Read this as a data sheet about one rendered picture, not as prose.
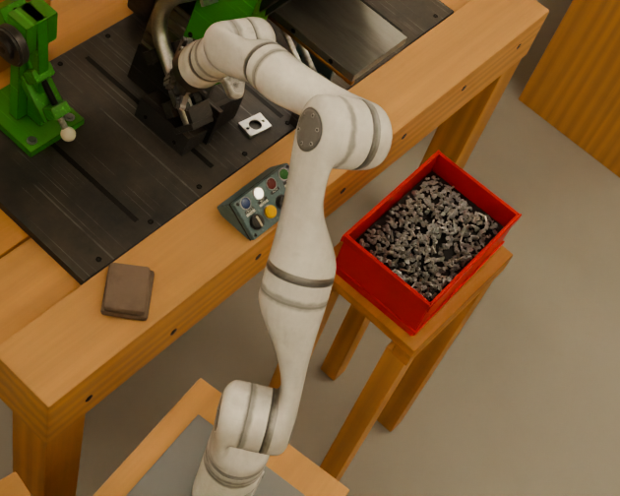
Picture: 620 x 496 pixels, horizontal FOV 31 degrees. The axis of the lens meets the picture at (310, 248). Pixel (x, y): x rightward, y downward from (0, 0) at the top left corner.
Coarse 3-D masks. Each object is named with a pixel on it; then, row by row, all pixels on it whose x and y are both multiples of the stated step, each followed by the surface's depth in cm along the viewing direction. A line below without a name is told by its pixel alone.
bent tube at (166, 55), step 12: (168, 0) 199; (180, 0) 198; (192, 0) 197; (204, 0) 194; (216, 0) 197; (156, 12) 202; (168, 12) 202; (156, 24) 203; (156, 36) 205; (156, 48) 206; (168, 48) 206; (168, 60) 206; (168, 72) 206
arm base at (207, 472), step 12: (204, 456) 166; (204, 468) 166; (204, 480) 168; (216, 480) 164; (228, 480) 162; (240, 480) 162; (252, 480) 164; (192, 492) 177; (204, 492) 170; (216, 492) 167; (228, 492) 166; (240, 492) 166; (252, 492) 170
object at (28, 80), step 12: (12, 0) 192; (24, 0) 192; (0, 12) 190; (0, 24) 192; (24, 72) 197; (36, 72) 196; (48, 72) 197; (24, 84) 198; (48, 84) 199; (36, 96) 200; (48, 96) 199; (60, 96) 203; (36, 108) 200; (48, 108) 200; (60, 108) 200; (48, 120) 202
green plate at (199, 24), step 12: (228, 0) 196; (240, 0) 194; (252, 0) 193; (192, 12) 202; (204, 12) 200; (216, 12) 199; (228, 12) 197; (240, 12) 196; (252, 12) 194; (264, 12) 200; (192, 24) 203; (204, 24) 201; (192, 36) 204
